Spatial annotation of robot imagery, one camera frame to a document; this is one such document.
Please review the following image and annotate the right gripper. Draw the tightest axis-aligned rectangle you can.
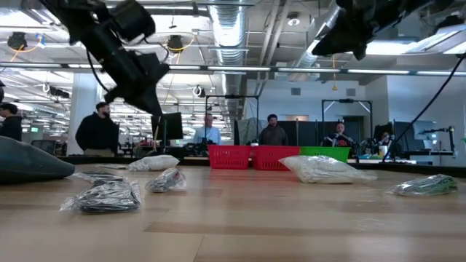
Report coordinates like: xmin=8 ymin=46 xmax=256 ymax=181
xmin=312 ymin=0 xmax=401 ymax=56

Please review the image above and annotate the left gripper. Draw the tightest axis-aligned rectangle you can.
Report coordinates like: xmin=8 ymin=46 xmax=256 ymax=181
xmin=85 ymin=21 xmax=163 ymax=116

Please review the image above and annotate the clear bag of cotton balls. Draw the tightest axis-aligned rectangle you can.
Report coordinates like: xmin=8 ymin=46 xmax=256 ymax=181
xmin=127 ymin=154 xmax=181 ymax=172
xmin=279 ymin=155 xmax=379 ymax=184

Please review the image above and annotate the metal tool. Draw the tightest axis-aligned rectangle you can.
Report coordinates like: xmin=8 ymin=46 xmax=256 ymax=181
xmin=144 ymin=167 xmax=188 ymax=194

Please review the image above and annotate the black computer monitor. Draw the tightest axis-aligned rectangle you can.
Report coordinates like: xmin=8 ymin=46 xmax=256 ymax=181
xmin=151 ymin=111 xmax=184 ymax=141

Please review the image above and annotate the black ceiling device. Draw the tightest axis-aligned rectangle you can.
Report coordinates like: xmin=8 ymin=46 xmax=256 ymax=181
xmin=7 ymin=31 xmax=28 ymax=51
xmin=167 ymin=34 xmax=185 ymax=55

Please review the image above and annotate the person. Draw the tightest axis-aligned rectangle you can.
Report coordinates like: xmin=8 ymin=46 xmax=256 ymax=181
xmin=378 ymin=131 xmax=398 ymax=147
xmin=258 ymin=114 xmax=290 ymax=146
xmin=325 ymin=122 xmax=357 ymax=148
xmin=74 ymin=101 xmax=120 ymax=158
xmin=0 ymin=103 xmax=23 ymax=142
xmin=191 ymin=113 xmax=222 ymax=146

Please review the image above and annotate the white pillar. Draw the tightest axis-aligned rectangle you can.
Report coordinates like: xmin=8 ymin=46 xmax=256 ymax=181
xmin=66 ymin=72 xmax=102 ymax=156

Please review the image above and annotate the small flat clear bag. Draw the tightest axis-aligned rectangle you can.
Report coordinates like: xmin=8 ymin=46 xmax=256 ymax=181
xmin=71 ymin=171 xmax=127 ymax=183

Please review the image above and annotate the long ceiling light bar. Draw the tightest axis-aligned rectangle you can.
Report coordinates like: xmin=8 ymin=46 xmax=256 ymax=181
xmin=0 ymin=62 xmax=466 ymax=76

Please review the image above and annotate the red plastic basket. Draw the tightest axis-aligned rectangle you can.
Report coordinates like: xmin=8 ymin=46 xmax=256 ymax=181
xmin=207 ymin=144 xmax=252 ymax=170
xmin=250 ymin=145 xmax=301 ymax=171

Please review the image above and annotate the green plastic basket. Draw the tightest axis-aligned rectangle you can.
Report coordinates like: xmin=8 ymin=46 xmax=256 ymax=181
xmin=299 ymin=146 xmax=351 ymax=164

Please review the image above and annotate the grey computer monitor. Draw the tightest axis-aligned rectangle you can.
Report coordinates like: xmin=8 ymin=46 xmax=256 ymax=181
xmin=411 ymin=119 xmax=438 ymax=141

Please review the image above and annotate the dark grey rounded object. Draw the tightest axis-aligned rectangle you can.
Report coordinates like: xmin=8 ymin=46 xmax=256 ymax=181
xmin=0 ymin=135 xmax=76 ymax=186

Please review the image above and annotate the bag of green parts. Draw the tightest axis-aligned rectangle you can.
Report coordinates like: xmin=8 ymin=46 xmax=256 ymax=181
xmin=384 ymin=173 xmax=459 ymax=198

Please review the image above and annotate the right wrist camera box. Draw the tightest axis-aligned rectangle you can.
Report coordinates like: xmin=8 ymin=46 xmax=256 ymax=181
xmin=353 ymin=45 xmax=368 ymax=62

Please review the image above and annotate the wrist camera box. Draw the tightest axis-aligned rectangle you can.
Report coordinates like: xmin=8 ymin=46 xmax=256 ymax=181
xmin=353 ymin=45 xmax=368 ymax=62
xmin=140 ymin=52 xmax=170 ymax=79

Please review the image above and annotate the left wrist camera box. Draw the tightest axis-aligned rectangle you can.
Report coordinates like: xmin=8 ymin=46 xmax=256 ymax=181
xmin=140 ymin=52 xmax=170 ymax=79

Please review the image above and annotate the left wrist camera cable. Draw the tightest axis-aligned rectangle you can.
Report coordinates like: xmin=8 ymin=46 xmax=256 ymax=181
xmin=84 ymin=47 xmax=110 ymax=92

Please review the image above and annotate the black frame stand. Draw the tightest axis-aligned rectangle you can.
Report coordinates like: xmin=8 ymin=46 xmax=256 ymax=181
xmin=321 ymin=98 xmax=374 ymax=154
xmin=205 ymin=95 xmax=260 ymax=146

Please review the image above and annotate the silver spiral air duct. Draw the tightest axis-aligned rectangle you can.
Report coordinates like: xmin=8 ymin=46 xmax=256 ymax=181
xmin=208 ymin=0 xmax=249 ymax=110

